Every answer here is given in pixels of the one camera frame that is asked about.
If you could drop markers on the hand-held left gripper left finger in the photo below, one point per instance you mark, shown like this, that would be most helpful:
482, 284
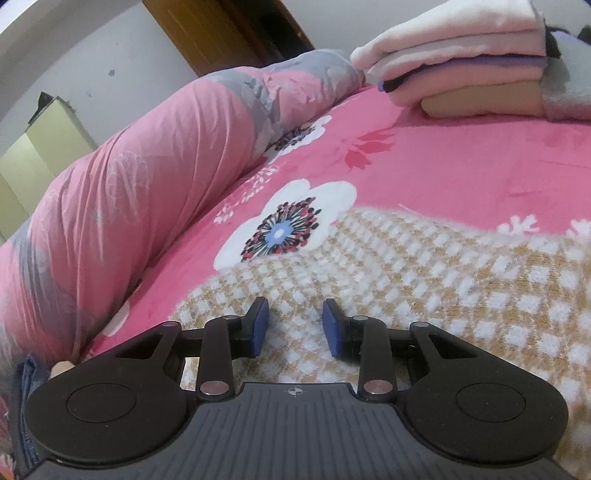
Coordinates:
260, 323

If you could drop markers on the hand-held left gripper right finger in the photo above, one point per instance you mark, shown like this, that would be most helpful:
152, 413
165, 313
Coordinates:
332, 327

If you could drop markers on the beige white checked knit cardigan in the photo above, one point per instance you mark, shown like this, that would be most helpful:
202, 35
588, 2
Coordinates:
438, 286

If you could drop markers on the white garment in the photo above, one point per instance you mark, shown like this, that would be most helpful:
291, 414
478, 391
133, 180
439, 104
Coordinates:
438, 32

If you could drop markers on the pink grey rolled quilt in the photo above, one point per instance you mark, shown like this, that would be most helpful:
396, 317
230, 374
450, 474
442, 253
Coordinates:
138, 184

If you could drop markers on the pink floral bed sheet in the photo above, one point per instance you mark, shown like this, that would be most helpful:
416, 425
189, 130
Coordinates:
438, 170

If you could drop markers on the blue jeans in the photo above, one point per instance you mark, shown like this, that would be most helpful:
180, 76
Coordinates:
30, 392

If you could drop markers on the tan folded garment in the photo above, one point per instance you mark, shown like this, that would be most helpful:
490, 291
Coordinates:
485, 99

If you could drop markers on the yellow green cabinet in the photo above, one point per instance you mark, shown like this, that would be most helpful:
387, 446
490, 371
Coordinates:
46, 147

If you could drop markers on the brown wooden door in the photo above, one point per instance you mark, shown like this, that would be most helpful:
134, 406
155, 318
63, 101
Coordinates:
207, 32

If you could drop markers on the purple folded garment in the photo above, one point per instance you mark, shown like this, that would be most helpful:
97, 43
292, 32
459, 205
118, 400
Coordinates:
485, 62

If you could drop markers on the grey folded garment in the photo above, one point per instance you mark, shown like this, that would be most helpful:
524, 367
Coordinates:
568, 78

